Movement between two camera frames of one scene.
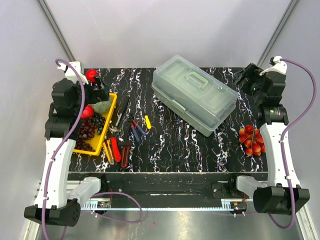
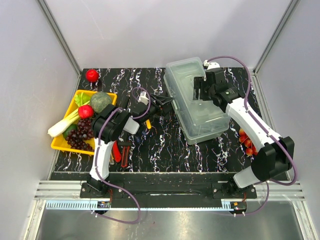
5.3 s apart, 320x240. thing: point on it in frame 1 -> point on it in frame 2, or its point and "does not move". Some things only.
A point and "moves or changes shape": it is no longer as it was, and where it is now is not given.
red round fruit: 87,112 does not move
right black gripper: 251,72 -> 198,84
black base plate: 168,189 does not move
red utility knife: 116,152 does not move
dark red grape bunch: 86,131 does not move
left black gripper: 101,94 -> 162,109
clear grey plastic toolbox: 202,100 moves or changes shape
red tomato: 90,75 does not move
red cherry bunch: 253,142 does not move
